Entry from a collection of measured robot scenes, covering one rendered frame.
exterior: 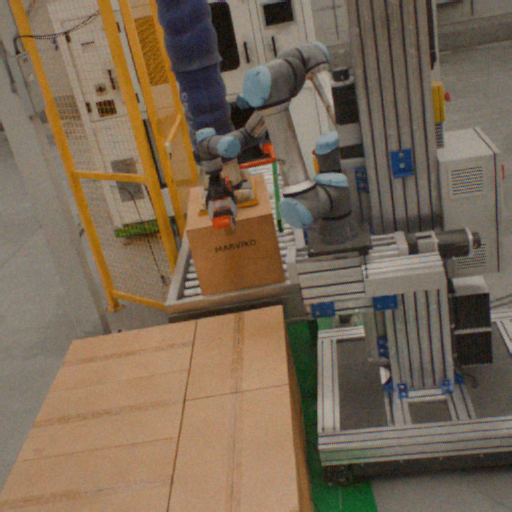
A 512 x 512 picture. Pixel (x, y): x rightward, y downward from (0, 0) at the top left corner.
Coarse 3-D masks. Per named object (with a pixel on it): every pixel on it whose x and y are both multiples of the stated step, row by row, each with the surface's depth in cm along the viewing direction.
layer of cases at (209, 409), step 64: (192, 320) 294; (256, 320) 283; (64, 384) 266; (128, 384) 257; (192, 384) 248; (256, 384) 240; (64, 448) 228; (128, 448) 221; (192, 448) 215; (256, 448) 209
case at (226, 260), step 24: (192, 192) 333; (264, 192) 312; (192, 216) 300; (240, 216) 288; (264, 216) 285; (192, 240) 288; (216, 240) 289; (240, 240) 289; (264, 240) 290; (216, 264) 294; (240, 264) 294; (264, 264) 295; (216, 288) 299; (240, 288) 299
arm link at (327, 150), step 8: (320, 136) 265; (328, 136) 263; (336, 136) 260; (320, 144) 260; (328, 144) 258; (336, 144) 259; (320, 152) 261; (328, 152) 259; (336, 152) 260; (320, 160) 263; (328, 160) 261; (336, 160) 261; (320, 168) 265; (328, 168) 263; (336, 168) 262
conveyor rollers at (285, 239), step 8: (248, 168) 490; (256, 168) 489; (264, 168) 482; (264, 176) 465; (272, 176) 464; (280, 176) 460; (272, 184) 448; (280, 184) 447; (272, 192) 431; (280, 192) 431; (272, 200) 416; (280, 200) 415; (272, 208) 407; (288, 224) 374; (288, 232) 365; (280, 240) 358; (288, 240) 357; (280, 248) 349; (192, 264) 353; (192, 272) 343; (192, 280) 335; (288, 280) 310; (192, 288) 329; (184, 296) 321; (192, 296) 321; (200, 296) 313
